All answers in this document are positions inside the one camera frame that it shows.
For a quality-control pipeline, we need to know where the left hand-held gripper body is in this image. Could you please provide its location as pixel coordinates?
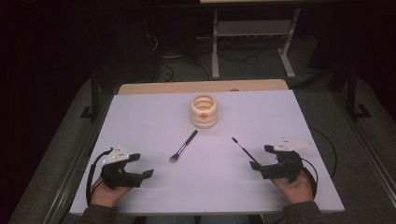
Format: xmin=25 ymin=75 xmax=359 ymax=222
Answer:
xmin=100 ymin=144 xmax=143 ymax=189

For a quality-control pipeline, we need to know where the cream ribbed brush holder cup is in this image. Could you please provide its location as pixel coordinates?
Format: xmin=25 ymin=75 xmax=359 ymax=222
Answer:
xmin=190 ymin=93 xmax=219 ymax=130

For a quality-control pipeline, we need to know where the grey metal desk frame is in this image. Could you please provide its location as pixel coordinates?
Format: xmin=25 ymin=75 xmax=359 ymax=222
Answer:
xmin=199 ymin=0 xmax=303 ymax=80

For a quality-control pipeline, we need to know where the large black makeup brush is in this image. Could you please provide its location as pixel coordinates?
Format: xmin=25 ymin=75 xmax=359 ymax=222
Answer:
xmin=169 ymin=129 xmax=199 ymax=163

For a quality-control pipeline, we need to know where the person's left hand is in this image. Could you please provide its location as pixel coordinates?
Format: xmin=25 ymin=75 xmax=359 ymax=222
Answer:
xmin=90 ymin=176 xmax=132 ymax=208

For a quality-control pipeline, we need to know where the thin black makeup brush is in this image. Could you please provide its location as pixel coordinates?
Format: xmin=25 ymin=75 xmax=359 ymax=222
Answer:
xmin=231 ymin=136 xmax=260 ymax=164

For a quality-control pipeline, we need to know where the black metal stand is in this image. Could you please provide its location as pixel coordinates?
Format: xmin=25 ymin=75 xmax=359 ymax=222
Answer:
xmin=79 ymin=68 xmax=101 ymax=121
xmin=345 ymin=65 xmax=374 ymax=121

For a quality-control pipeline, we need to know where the white table mat board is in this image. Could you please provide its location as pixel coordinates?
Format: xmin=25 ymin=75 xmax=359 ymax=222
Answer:
xmin=68 ymin=89 xmax=346 ymax=217

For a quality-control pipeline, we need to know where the metal floor rail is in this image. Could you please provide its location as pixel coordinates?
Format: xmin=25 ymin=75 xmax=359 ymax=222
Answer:
xmin=331 ymin=91 xmax=396 ymax=200
xmin=41 ymin=92 xmax=108 ymax=224

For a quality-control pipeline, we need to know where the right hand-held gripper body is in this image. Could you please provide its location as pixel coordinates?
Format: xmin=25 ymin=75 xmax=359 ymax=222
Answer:
xmin=265 ymin=136 xmax=314 ymax=185

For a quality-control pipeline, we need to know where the tangle of floor cables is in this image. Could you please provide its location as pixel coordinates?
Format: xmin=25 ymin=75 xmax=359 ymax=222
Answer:
xmin=157 ymin=34 xmax=261 ymax=82

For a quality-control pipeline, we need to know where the black cable loop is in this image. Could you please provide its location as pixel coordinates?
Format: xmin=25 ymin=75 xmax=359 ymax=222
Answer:
xmin=309 ymin=126 xmax=339 ymax=180

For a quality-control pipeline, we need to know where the person's right hand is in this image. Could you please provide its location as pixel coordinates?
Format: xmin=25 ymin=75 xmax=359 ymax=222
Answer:
xmin=270 ymin=174 xmax=313 ymax=204

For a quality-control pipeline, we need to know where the right hand-held gripper cable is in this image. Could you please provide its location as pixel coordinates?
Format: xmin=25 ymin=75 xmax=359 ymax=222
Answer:
xmin=300 ymin=157 xmax=319 ymax=200

